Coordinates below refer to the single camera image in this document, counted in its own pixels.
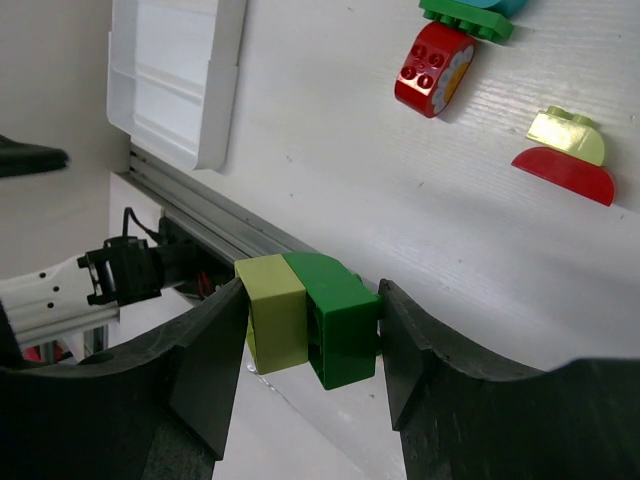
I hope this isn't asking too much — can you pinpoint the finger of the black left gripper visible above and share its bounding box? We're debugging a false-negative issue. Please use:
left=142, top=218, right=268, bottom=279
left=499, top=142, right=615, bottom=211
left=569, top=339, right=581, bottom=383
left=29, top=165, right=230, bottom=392
left=0, top=136, right=69, bottom=178

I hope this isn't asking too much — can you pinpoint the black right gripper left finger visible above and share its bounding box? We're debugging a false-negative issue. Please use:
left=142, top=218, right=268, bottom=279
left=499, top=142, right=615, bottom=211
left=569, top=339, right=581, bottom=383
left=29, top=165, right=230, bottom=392
left=1, top=279, right=248, bottom=479

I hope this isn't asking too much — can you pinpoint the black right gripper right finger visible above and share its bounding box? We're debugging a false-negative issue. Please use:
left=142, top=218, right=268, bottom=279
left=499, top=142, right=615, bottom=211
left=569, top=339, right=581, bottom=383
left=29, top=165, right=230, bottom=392
left=379, top=280, right=639, bottom=479

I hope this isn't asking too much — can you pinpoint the dark green lego brick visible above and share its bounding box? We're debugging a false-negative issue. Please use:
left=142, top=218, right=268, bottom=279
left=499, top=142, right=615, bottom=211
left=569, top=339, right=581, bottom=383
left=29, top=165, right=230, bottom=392
left=284, top=252, right=383, bottom=390

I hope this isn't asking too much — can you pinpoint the lime green lego brick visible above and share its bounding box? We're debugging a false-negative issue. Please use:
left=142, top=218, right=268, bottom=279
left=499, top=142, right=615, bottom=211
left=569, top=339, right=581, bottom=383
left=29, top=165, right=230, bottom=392
left=234, top=254, right=308, bottom=375

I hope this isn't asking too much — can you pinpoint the round teal lego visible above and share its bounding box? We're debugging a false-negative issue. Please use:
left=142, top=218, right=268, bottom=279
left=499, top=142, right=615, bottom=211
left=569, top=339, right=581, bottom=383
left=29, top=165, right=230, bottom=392
left=459, top=0, right=528, bottom=19

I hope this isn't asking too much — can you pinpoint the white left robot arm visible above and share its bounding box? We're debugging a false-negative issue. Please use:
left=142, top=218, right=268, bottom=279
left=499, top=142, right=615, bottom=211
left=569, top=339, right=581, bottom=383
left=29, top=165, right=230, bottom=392
left=1, top=228, right=197, bottom=365

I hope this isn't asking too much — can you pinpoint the white compartment tray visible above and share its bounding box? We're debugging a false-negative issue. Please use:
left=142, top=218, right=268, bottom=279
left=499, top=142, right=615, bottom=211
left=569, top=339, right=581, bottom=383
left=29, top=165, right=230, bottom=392
left=106, top=1, right=246, bottom=170

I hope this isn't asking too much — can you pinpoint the red half-round lego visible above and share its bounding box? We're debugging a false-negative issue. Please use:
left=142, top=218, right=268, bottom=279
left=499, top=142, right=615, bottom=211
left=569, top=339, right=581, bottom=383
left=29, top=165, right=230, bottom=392
left=511, top=147, right=616, bottom=207

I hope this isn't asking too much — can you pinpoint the lime slope lego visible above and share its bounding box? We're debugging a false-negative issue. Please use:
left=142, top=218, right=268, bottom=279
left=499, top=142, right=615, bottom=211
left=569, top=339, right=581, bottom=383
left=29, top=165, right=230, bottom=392
left=526, top=106, right=606, bottom=167

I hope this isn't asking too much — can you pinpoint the red flower lego brick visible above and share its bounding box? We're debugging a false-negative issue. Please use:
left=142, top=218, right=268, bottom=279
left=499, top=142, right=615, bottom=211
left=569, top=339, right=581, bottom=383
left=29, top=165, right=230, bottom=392
left=394, top=22, right=476, bottom=118

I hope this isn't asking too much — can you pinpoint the aluminium rail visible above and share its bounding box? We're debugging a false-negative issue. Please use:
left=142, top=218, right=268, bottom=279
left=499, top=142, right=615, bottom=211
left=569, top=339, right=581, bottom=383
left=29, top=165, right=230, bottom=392
left=129, top=146, right=313, bottom=263

